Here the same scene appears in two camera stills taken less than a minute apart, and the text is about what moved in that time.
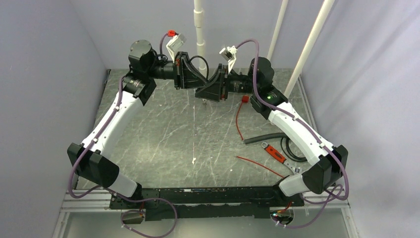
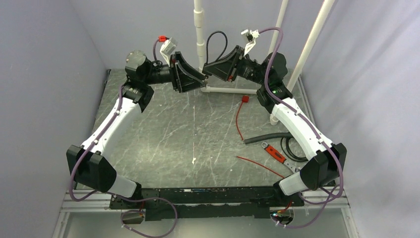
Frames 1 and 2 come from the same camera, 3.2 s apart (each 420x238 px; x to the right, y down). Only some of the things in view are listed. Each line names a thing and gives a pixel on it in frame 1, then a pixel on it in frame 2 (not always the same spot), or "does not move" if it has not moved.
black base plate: (206, 203) does not move
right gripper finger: (214, 86) -> (230, 58)
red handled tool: (296, 169) does not move
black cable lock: (203, 58) -> (207, 44)
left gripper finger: (193, 83) does not move
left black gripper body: (179, 78) does not move
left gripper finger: (191, 78) does not move
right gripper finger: (211, 92) -> (221, 70)
